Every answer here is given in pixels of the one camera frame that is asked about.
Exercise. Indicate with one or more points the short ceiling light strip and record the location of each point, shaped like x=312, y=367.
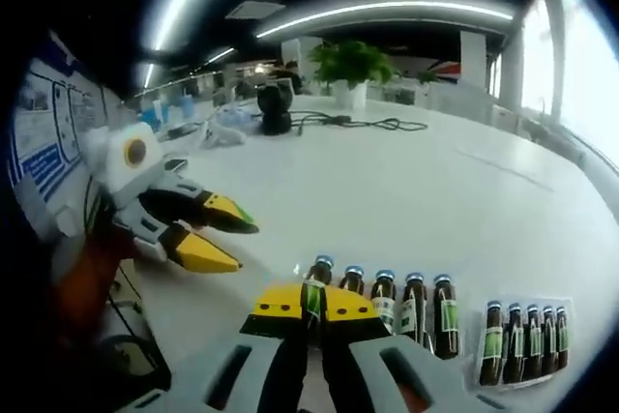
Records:
x=220, y=56

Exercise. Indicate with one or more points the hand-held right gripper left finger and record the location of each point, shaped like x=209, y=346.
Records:
x=203, y=379

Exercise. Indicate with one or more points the bright window with blinds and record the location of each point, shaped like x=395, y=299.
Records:
x=580, y=69

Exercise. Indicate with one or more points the brown medicine bottle green label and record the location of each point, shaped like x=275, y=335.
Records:
x=316, y=297

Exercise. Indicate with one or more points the red blue flag wall print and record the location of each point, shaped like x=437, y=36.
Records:
x=444, y=73

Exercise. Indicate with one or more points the crumpled plastic bag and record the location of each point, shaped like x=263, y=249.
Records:
x=225, y=130

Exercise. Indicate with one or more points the ceiling air vent panel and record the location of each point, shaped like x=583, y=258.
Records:
x=256, y=10

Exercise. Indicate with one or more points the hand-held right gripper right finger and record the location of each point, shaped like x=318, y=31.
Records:
x=435, y=384

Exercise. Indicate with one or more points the small green plant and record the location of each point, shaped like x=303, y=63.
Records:
x=428, y=77

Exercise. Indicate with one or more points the person's left hand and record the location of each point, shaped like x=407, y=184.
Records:
x=111, y=251

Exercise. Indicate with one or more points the grey office chair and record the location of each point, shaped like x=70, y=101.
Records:
x=140, y=360

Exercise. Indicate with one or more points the white blue wall poster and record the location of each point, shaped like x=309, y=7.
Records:
x=43, y=118

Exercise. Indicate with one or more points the white low cabinet row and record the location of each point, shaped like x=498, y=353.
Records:
x=435, y=98

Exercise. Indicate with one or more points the green plant white pot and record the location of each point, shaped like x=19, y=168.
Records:
x=350, y=65

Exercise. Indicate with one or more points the black round desk device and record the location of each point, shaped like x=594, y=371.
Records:
x=274, y=108

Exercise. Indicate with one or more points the blue white carton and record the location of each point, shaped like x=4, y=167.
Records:
x=156, y=112
x=185, y=104

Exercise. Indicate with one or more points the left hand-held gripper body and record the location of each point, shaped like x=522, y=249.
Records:
x=126, y=166

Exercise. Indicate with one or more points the clear plastic box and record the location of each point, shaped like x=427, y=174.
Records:
x=473, y=364

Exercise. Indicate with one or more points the group of brown medicine bottles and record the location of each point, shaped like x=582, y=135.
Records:
x=445, y=316

